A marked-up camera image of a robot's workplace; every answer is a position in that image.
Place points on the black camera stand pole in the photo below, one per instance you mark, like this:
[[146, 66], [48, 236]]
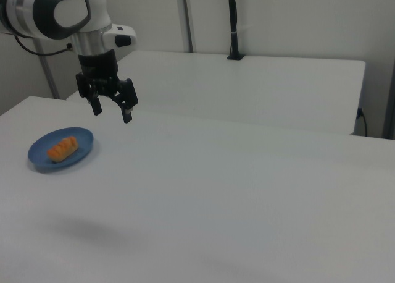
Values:
[[233, 23]]

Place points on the orange bread roll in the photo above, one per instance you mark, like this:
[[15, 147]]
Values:
[[62, 149]]

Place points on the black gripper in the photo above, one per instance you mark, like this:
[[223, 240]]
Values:
[[98, 68]]

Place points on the wide aluminium frame post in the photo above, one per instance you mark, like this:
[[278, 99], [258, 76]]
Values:
[[186, 17]]

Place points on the thin aluminium frame post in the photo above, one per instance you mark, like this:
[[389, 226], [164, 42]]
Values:
[[49, 76]]

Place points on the blue round plate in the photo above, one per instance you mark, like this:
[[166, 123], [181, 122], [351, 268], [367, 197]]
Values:
[[77, 141]]

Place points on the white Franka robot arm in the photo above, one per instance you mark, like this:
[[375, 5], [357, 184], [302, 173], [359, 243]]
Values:
[[71, 14]]

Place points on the white side table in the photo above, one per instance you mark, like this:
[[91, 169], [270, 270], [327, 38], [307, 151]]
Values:
[[247, 88]]

